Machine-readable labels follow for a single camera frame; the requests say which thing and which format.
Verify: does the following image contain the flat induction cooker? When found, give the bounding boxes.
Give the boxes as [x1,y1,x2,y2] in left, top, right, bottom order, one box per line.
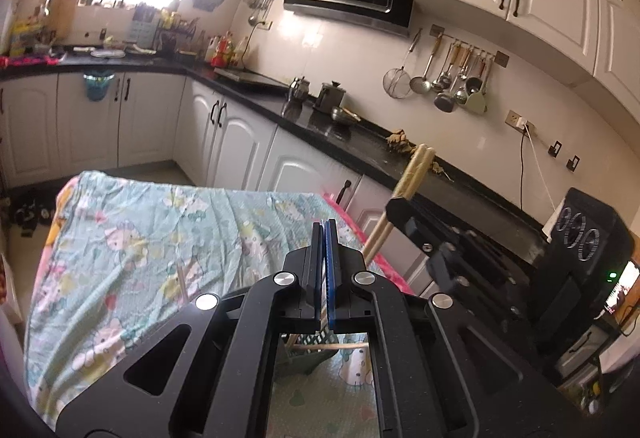
[213,67,292,92]

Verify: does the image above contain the small hanging wall utensils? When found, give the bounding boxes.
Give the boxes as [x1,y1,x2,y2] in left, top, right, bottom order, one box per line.
[246,0,279,26]

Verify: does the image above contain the metal wire strainer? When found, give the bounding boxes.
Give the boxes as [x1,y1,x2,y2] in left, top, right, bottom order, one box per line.
[382,30,424,99]

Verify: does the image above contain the dish rack with knives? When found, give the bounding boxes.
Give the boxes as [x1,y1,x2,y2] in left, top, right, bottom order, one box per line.
[131,2,202,55]

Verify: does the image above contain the square metal pot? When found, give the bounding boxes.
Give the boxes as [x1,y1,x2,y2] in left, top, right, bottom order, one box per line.
[313,81,347,114]

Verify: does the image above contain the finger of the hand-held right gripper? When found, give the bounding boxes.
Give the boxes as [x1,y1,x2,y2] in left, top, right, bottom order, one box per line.
[386,196,437,252]

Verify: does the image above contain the power cable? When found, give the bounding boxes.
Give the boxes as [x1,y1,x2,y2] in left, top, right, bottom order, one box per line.
[519,128,557,215]

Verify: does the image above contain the dark green slotted utensil basket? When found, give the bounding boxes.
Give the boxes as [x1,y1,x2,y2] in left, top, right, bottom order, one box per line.
[277,320,347,377]

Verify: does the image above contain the wall socket with plug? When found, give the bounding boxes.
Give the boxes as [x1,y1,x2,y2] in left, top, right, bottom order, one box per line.
[507,110,537,131]

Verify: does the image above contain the cartoon printed green tablecloth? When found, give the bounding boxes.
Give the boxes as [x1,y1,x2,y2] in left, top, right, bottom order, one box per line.
[22,170,416,438]

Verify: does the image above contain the wooden cutting board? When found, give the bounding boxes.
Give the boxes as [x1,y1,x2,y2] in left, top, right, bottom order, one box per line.
[47,0,84,47]

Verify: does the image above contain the dried ginger root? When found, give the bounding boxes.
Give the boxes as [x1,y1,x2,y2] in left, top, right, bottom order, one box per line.
[386,128,417,155]

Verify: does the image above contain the blue hanging bag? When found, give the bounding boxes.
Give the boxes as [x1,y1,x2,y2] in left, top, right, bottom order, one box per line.
[82,72,115,103]

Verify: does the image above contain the row of hanging kitchen utensils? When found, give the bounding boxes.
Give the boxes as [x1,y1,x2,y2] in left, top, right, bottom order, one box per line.
[410,35,495,117]

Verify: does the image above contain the small lit screen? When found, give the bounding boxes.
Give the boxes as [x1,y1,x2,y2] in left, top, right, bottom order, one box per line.
[604,260,640,315]

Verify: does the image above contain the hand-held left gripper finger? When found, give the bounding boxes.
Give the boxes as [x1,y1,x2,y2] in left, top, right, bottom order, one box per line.
[324,219,587,438]
[55,222,326,438]

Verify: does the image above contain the metal bowl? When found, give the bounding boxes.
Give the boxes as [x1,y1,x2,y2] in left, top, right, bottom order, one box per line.
[330,106,361,125]

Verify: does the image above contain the cluster of condiment bottles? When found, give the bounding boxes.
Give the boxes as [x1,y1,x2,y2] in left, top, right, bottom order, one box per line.
[208,31,252,69]

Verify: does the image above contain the white lower cabinets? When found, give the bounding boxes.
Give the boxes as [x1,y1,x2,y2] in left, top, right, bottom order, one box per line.
[0,48,556,269]

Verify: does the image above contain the small metal kettle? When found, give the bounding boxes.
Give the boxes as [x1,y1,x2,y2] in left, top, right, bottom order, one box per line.
[288,76,311,103]

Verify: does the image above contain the dark shoes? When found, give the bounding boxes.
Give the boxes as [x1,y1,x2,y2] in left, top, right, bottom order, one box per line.
[12,202,57,239]

